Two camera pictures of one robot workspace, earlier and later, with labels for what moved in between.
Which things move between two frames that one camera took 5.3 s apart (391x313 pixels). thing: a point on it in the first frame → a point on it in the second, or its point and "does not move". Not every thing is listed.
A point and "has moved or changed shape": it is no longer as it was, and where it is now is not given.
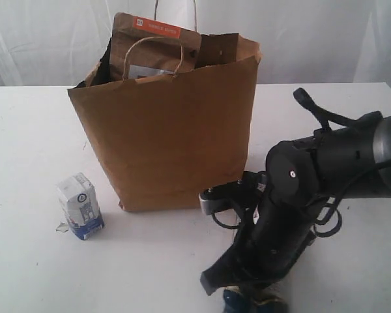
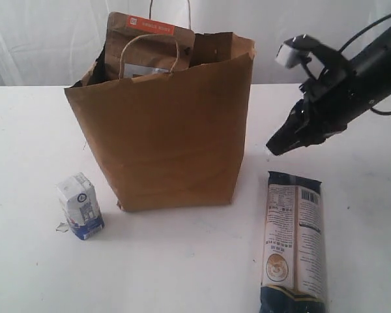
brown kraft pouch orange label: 141,47 has moved or changed shape
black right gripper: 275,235 → 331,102
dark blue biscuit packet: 234,302 → 294,271
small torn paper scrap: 62,227 does not move
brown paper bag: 175,139 does not move
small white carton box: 81,204 does not move
